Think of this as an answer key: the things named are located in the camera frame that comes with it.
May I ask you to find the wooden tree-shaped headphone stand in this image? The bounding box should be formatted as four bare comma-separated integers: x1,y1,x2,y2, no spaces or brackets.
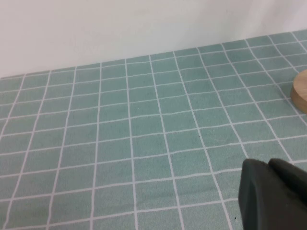
290,69,307,113

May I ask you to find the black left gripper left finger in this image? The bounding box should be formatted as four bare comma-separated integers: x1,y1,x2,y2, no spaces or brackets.
238,158,282,230

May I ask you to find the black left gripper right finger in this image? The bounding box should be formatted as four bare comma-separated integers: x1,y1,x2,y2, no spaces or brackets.
267,158,307,230

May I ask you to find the green white-checked tablecloth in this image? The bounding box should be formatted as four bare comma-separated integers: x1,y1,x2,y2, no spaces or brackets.
0,31,307,230

